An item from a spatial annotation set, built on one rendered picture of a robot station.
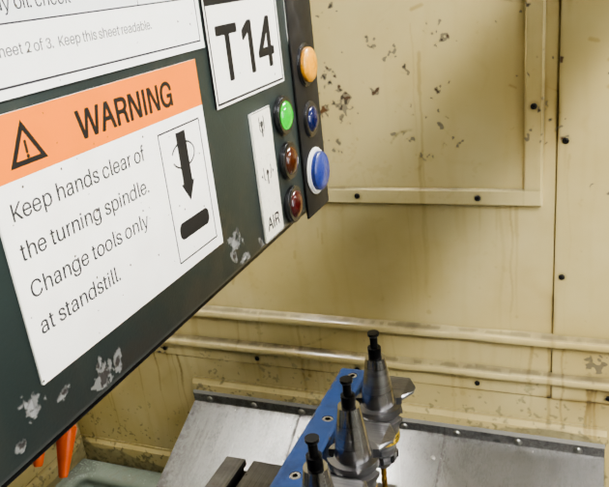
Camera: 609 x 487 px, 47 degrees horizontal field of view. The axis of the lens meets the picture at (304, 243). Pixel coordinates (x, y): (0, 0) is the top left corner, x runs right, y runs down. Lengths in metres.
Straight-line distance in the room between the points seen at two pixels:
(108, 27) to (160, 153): 0.07
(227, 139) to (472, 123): 0.85
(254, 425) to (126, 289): 1.30
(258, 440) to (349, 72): 0.81
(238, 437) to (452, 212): 0.70
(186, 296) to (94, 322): 0.08
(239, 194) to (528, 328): 0.99
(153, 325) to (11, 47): 0.15
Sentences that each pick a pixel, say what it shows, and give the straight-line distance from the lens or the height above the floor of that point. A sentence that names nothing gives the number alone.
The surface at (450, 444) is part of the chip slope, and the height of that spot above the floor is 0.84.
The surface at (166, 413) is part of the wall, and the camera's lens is 1.81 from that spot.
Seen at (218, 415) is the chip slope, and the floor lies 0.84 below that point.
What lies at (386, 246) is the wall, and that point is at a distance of 1.35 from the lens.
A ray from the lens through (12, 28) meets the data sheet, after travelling 0.29.
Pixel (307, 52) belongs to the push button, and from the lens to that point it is 0.52.
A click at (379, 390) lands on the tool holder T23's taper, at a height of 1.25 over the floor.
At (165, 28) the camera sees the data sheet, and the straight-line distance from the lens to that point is 0.37.
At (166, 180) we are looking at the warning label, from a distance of 0.36.
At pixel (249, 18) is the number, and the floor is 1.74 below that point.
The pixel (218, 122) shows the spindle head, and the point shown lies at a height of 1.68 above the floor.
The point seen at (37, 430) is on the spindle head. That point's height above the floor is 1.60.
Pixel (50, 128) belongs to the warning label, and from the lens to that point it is 0.30.
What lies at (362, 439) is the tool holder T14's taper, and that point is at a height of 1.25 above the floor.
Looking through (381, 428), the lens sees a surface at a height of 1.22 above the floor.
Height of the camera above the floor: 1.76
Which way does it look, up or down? 21 degrees down
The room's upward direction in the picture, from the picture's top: 6 degrees counter-clockwise
